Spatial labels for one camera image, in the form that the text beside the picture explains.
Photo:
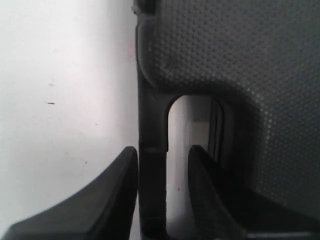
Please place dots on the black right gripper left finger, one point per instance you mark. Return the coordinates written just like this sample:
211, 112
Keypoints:
102, 210

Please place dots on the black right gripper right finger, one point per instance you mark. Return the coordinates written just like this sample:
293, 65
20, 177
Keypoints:
226, 210

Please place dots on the black plastic tool case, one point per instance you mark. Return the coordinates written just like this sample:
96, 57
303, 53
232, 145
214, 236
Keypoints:
260, 61

